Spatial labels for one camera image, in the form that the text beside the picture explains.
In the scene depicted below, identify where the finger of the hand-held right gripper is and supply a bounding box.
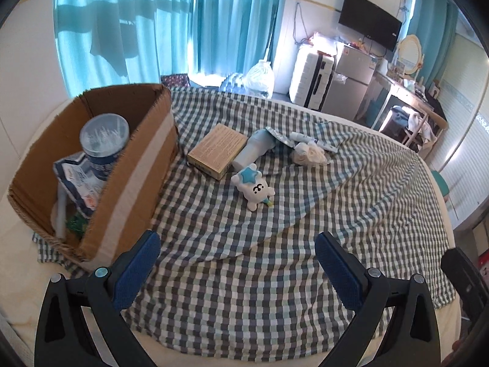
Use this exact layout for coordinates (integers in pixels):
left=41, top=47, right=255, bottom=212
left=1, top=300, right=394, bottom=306
left=440, top=247, right=483, bottom=325

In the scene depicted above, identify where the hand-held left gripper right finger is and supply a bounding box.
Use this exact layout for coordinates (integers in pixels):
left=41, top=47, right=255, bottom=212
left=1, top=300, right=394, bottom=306
left=315, top=231, right=442, bottom=367

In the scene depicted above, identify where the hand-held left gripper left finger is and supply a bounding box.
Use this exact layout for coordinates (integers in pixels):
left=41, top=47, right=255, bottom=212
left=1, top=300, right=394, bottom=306
left=34, top=229, right=163, bottom=367

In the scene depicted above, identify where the green snack packet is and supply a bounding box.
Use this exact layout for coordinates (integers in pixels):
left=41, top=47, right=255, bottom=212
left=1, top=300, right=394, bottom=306
left=66, top=214, right=92, bottom=235

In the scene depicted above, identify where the long white tube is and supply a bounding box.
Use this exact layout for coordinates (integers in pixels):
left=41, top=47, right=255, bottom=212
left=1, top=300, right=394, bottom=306
left=51, top=191, right=71, bottom=238

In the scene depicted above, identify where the blue white packet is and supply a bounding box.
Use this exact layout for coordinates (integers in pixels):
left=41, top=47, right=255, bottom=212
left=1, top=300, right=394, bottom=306
left=53, top=152, right=111, bottom=217

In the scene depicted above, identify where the brown cardboard box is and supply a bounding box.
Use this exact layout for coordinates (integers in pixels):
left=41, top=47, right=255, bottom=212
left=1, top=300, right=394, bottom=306
left=8, top=83, right=180, bottom=272

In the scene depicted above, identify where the clear cotton swab jar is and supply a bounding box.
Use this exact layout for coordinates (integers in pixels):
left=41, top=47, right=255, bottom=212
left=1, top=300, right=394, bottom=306
left=79, top=113, right=131, bottom=184

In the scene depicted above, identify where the teal stool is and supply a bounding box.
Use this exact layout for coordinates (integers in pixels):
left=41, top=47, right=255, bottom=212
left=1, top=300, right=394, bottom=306
left=432, top=170, right=452, bottom=199

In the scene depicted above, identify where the green white checked cloth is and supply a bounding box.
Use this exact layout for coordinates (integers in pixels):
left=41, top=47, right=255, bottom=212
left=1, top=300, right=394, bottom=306
left=32, top=84, right=457, bottom=352

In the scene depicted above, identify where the white plush toy blue star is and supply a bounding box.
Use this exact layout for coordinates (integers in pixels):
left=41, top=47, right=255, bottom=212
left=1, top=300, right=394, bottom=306
left=230, top=162, right=276, bottom=212

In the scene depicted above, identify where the small white tube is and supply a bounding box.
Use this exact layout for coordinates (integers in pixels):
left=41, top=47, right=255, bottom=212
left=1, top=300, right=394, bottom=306
left=289, top=132, right=339, bottom=153

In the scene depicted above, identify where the silver blister pack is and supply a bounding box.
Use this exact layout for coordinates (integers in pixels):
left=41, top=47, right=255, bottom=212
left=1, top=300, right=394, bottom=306
left=267, top=127, right=296, bottom=148

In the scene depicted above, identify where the white plastic bottle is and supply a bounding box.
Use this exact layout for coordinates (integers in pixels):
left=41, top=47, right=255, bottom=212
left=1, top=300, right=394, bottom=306
left=232, top=129, right=275, bottom=169

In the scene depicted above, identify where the tan flat box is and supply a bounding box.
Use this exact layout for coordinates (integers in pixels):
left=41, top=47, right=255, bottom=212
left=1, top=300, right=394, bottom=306
left=186, top=123, right=248, bottom=181

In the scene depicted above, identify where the white hanging garment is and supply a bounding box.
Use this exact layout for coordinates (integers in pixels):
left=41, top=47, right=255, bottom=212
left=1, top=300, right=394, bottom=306
left=408, top=113, right=437, bottom=143

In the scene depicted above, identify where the wooden dressing table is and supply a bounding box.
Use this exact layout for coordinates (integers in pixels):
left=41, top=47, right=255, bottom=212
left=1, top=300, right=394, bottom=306
left=355, top=72, right=447, bottom=150

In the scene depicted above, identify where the silver fridge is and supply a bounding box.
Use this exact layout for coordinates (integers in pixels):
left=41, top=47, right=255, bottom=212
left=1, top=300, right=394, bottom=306
left=323, top=42, right=377, bottom=123

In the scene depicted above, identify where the dark floral bag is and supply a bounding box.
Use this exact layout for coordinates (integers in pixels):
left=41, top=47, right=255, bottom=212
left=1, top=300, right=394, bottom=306
left=160, top=73, right=189, bottom=88

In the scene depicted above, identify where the white suitcase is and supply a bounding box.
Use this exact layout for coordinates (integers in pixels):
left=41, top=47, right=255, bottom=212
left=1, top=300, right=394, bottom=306
left=288, top=44, right=335, bottom=109

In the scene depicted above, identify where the large clear water jug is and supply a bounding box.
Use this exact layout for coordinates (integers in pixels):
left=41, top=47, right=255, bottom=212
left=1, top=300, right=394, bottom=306
left=244, top=59, right=275, bottom=98

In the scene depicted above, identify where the pack of water bottles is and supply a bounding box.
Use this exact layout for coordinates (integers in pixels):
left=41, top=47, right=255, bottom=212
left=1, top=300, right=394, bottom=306
left=219, top=72, right=249, bottom=93

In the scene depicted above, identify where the oval cream framed mirror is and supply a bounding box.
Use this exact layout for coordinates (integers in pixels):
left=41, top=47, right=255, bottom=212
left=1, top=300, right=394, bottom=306
left=395, top=34, right=425, bottom=77

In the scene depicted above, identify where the white plastic bag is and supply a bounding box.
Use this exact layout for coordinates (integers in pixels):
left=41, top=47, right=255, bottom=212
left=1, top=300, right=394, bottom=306
left=309, top=31, right=340, bottom=52

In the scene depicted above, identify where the sheer teal curtain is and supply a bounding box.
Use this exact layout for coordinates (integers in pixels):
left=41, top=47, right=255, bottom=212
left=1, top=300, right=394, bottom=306
left=53, top=0, right=199, bottom=98

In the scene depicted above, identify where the thick teal curtain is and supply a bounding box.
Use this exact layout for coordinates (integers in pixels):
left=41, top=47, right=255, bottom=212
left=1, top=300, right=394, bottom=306
left=191, top=0, right=288, bottom=81
left=405, top=0, right=459, bottom=81

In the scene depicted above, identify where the black wall television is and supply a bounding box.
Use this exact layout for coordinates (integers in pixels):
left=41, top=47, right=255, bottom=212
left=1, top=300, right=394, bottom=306
left=338, top=0, right=403, bottom=51

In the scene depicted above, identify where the hanging wall cable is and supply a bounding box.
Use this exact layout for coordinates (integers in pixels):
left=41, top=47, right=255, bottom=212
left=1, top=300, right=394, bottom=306
left=292, top=2, right=306, bottom=44

